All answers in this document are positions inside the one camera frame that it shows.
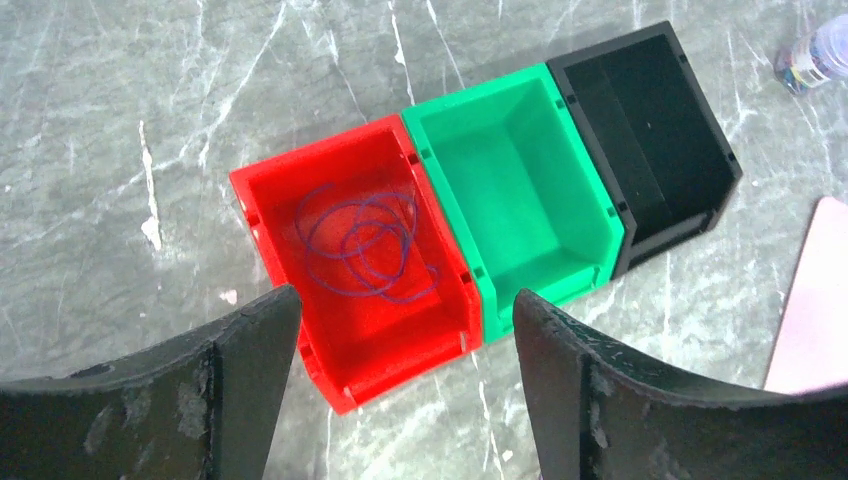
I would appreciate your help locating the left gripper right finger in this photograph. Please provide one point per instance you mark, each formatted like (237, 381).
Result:
(600, 409)

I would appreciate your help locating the green plastic bin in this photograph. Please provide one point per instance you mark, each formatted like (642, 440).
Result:
(519, 191)

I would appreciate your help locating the red plastic bin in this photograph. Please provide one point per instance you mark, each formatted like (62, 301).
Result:
(353, 224)

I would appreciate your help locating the black plastic bin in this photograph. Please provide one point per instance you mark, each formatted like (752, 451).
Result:
(652, 136)

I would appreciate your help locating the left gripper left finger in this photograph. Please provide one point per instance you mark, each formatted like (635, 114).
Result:
(201, 405)

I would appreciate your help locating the small clear jar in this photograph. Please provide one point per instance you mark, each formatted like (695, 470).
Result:
(815, 59)

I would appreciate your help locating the pink clipboard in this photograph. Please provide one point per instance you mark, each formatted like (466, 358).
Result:
(810, 351)

